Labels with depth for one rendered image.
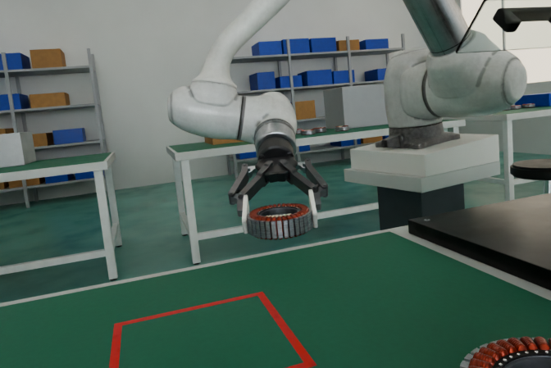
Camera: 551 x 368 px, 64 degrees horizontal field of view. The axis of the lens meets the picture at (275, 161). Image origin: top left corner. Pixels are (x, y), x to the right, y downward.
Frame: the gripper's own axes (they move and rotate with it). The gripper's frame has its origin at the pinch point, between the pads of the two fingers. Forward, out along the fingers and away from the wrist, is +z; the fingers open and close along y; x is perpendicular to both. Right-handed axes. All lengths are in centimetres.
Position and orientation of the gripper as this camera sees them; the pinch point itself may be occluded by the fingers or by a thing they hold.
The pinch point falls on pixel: (280, 217)
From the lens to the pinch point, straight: 75.9
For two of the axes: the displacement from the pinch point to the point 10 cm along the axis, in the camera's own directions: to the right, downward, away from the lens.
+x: -0.8, -8.1, -5.8
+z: 0.3, 5.8, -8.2
